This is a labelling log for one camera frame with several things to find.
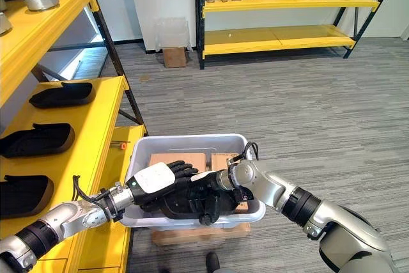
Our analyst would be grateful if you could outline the yellow shelf rack, black posts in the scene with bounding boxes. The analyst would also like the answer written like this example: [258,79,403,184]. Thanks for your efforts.
[0,0,150,273]

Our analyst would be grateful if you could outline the black sole-shaped part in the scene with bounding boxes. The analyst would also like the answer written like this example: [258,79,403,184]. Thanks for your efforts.
[0,174,55,220]
[29,81,97,109]
[0,123,75,159]
[158,193,239,220]

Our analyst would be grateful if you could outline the long yellow shelf rack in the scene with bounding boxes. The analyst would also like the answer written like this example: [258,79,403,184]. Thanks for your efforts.
[194,0,404,70]

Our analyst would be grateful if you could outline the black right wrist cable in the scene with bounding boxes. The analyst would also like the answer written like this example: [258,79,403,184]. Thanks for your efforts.
[243,141,259,161]

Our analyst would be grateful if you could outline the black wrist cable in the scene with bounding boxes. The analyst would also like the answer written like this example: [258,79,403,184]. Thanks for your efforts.
[72,175,108,205]
[243,141,259,161]

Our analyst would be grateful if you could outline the cardboard box with flat lid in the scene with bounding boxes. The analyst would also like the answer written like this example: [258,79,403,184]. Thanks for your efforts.
[163,47,187,69]

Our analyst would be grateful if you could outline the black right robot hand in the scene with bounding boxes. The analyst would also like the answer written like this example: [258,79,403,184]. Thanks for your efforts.
[188,170,256,226]

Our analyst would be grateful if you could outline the clear plastic container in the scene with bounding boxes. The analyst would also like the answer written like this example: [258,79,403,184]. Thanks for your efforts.
[152,16,193,54]

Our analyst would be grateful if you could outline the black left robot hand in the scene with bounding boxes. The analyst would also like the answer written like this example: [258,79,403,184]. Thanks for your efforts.
[127,160,199,212]

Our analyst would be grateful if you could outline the dark robot foot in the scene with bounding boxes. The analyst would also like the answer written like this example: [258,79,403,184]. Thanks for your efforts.
[205,251,222,273]

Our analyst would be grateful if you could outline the white plastic box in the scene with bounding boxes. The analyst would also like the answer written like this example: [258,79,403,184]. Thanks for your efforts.
[122,133,266,231]

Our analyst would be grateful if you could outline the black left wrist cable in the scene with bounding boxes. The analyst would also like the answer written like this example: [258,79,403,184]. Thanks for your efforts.
[72,175,108,205]

